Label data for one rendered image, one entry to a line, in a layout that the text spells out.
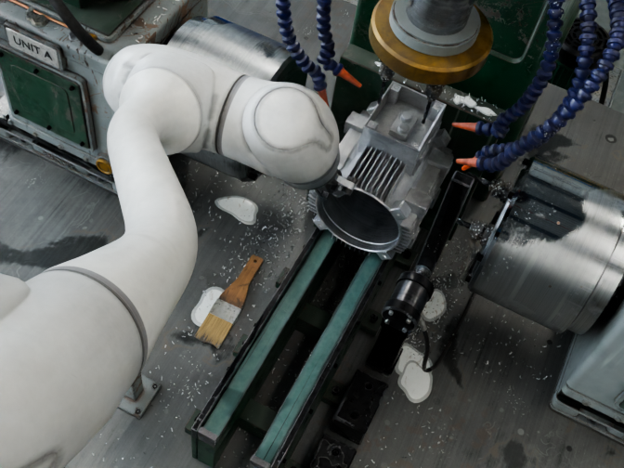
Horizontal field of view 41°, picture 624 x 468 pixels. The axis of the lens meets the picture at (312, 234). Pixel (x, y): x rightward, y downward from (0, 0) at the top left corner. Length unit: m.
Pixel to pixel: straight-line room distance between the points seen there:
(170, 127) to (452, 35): 0.46
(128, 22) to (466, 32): 0.56
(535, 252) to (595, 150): 0.68
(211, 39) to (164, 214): 0.75
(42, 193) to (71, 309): 1.16
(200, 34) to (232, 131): 0.48
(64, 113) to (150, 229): 0.90
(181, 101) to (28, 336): 0.49
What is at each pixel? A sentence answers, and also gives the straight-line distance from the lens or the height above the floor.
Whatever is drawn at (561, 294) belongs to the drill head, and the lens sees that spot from 1.32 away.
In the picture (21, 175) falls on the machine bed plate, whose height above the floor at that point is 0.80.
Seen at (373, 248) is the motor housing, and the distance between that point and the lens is 1.43.
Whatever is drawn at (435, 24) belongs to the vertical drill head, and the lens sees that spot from 1.19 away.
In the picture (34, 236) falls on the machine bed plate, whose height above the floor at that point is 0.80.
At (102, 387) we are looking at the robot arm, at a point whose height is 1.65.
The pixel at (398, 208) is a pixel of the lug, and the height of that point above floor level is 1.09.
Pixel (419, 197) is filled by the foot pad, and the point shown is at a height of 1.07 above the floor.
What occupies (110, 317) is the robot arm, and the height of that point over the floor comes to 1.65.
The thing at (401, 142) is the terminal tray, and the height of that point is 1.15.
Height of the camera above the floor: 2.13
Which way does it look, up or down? 56 degrees down
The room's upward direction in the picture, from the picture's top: 11 degrees clockwise
